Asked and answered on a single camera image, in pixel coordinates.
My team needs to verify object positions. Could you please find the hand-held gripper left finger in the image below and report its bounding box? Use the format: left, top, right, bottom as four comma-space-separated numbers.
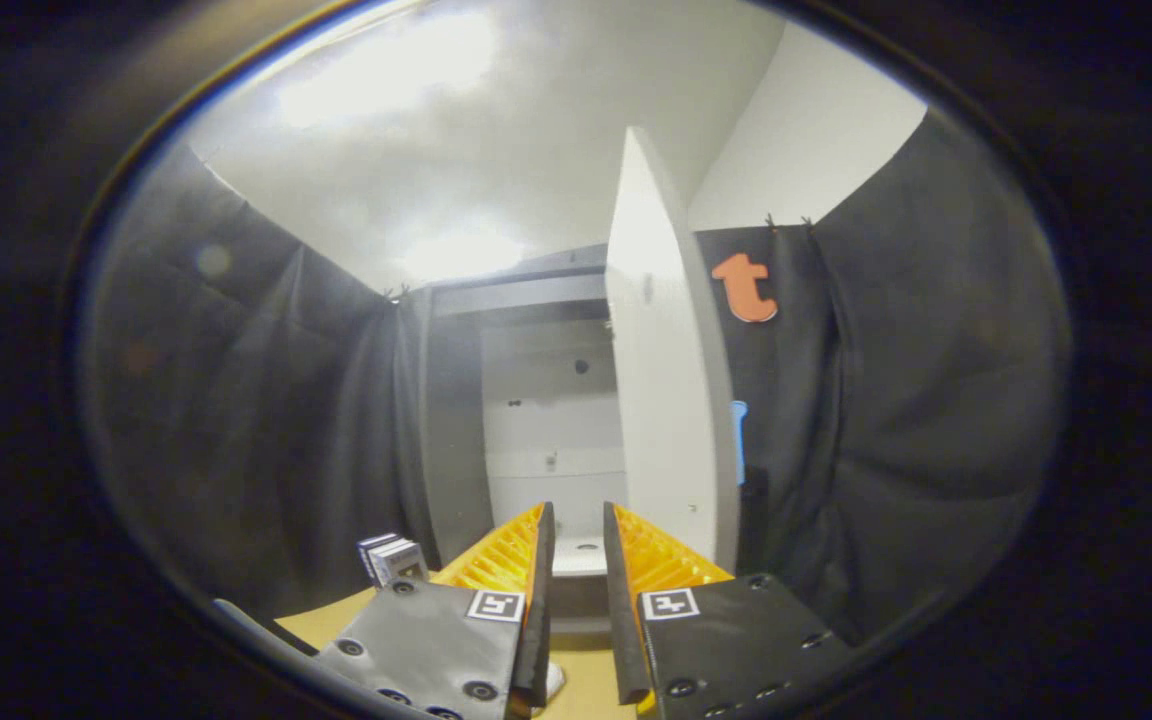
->
314, 501, 557, 720

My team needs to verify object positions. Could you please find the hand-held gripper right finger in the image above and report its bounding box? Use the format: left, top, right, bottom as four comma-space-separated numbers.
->
603, 501, 852, 720

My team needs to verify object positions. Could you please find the black door handle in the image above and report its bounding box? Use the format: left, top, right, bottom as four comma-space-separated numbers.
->
739, 465, 769, 579

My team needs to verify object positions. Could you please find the grey shoe cabinet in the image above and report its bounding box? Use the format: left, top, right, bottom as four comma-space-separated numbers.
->
406, 243, 742, 636

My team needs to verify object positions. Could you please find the white shoe cabinet door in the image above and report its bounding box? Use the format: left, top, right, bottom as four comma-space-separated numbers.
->
604, 125, 742, 576

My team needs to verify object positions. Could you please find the small ceiling light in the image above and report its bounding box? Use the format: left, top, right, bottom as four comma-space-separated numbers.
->
401, 225, 527, 284

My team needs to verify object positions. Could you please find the black backdrop cloth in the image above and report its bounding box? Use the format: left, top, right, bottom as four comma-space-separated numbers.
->
81, 110, 1072, 641

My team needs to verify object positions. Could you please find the large ceiling light panel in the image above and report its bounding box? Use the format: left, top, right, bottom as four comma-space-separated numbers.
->
271, 10, 502, 131

